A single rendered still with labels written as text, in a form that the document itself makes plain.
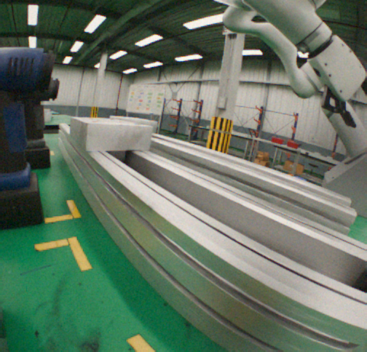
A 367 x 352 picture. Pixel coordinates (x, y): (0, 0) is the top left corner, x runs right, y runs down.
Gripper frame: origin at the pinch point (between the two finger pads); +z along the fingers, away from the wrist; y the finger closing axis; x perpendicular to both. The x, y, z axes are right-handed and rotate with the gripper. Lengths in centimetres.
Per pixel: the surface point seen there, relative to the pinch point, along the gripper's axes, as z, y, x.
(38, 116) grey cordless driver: -51, -48, -7
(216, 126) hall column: 10, -77, 312
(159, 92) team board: -176, -148, 517
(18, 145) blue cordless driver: -36, -38, -22
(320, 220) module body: -1.1, -22.0, -14.1
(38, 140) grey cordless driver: -47, -52, -8
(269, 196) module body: -6.8, -26.3, -9.2
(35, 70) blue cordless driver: -39, -30, -20
